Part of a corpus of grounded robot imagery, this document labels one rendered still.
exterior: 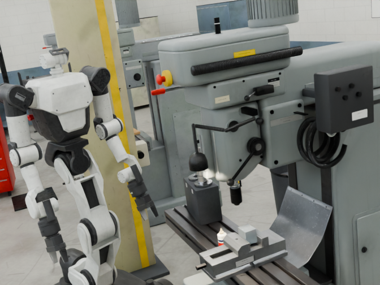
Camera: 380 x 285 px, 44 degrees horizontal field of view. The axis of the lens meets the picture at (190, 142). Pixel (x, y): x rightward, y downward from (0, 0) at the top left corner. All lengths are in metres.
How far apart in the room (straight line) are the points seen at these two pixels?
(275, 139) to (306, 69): 0.30
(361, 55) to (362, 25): 5.23
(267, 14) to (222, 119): 0.43
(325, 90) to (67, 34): 2.14
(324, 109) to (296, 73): 0.26
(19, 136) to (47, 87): 0.25
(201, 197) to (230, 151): 0.56
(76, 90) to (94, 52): 1.19
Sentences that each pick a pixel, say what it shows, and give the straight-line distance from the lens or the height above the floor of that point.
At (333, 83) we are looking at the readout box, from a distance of 1.67.
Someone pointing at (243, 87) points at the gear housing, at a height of 1.69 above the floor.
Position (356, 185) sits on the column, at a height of 1.20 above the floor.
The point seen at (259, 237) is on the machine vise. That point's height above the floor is 1.07.
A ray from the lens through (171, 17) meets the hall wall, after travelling 11.46.
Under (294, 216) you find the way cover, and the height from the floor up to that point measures 1.01.
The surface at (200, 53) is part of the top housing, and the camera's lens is 1.65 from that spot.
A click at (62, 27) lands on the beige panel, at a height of 1.98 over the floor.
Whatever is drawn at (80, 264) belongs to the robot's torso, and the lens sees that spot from 2.72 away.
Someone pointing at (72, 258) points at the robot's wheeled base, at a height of 0.75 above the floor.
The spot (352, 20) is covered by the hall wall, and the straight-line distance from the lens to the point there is 7.47.
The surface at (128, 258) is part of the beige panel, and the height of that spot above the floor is 0.16.
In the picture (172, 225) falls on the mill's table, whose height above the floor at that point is 0.91.
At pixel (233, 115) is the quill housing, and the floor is 1.59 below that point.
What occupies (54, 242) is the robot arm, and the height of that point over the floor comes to 1.07.
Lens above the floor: 2.00
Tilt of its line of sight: 16 degrees down
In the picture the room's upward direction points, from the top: 8 degrees counter-clockwise
